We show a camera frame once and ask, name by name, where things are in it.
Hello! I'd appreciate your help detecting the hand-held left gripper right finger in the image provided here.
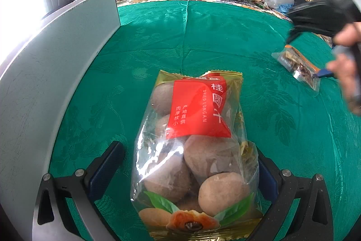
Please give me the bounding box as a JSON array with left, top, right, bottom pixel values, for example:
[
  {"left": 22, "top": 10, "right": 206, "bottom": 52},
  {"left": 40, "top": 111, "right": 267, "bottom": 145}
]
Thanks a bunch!
[{"left": 257, "top": 149, "right": 335, "bottom": 241}]

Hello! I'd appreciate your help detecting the clear longan snack bag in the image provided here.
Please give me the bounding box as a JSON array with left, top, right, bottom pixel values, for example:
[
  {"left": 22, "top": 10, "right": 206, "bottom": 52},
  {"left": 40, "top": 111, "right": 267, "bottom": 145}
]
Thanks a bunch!
[{"left": 130, "top": 69, "right": 264, "bottom": 241}]

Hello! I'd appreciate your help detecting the green bedspread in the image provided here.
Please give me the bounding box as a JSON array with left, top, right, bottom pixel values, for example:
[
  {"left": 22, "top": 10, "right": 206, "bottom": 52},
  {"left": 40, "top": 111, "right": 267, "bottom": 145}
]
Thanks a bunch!
[{"left": 49, "top": 0, "right": 361, "bottom": 241}]

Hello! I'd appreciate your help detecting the clear orange-label snack packet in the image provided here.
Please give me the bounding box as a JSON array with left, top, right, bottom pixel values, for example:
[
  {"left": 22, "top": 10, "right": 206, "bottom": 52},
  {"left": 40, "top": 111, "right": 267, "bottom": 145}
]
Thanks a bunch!
[{"left": 272, "top": 45, "right": 322, "bottom": 92}]

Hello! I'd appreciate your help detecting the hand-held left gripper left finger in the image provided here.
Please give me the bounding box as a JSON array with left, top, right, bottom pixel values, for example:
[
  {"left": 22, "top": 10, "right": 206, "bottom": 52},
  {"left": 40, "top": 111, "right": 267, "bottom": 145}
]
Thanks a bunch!
[{"left": 37, "top": 141, "right": 126, "bottom": 241}]

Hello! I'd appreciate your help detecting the white box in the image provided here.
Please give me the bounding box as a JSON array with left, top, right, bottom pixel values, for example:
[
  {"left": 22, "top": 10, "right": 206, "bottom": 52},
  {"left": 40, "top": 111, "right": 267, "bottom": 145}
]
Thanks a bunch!
[{"left": 0, "top": 0, "right": 122, "bottom": 219}]

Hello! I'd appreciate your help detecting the blue plastic bag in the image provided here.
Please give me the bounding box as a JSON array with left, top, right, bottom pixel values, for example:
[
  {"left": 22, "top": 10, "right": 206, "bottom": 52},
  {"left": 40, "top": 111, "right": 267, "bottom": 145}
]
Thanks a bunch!
[{"left": 278, "top": 3, "right": 294, "bottom": 14}]

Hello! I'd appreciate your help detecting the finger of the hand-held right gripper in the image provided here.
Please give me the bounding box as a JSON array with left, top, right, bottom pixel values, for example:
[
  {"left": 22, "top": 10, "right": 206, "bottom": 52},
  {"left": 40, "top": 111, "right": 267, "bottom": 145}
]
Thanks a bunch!
[
  {"left": 286, "top": 0, "right": 343, "bottom": 44},
  {"left": 312, "top": 68, "right": 337, "bottom": 80}
]

